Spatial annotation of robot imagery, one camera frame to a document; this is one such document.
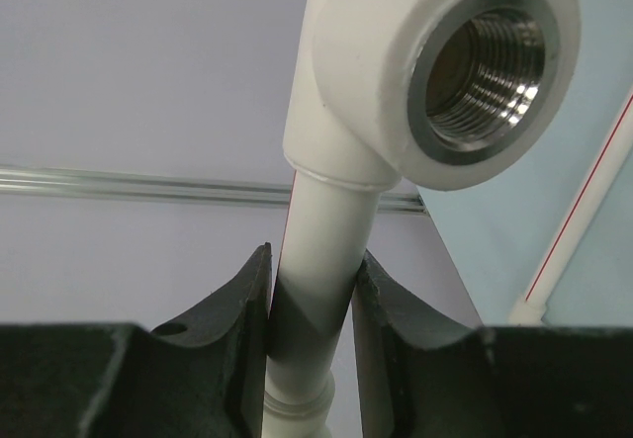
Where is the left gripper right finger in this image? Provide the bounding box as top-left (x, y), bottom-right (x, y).
top-left (352, 255), bottom-right (632, 437)

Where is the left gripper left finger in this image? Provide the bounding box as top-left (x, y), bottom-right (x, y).
top-left (1, 244), bottom-right (272, 437)

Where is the white PVC pipe frame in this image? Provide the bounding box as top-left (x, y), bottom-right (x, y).
top-left (264, 0), bottom-right (633, 438)

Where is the light blue table mat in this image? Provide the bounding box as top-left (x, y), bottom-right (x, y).
top-left (421, 0), bottom-right (632, 326)

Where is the aluminium frame post left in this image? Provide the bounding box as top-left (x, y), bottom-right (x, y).
top-left (0, 163), bottom-right (429, 215)

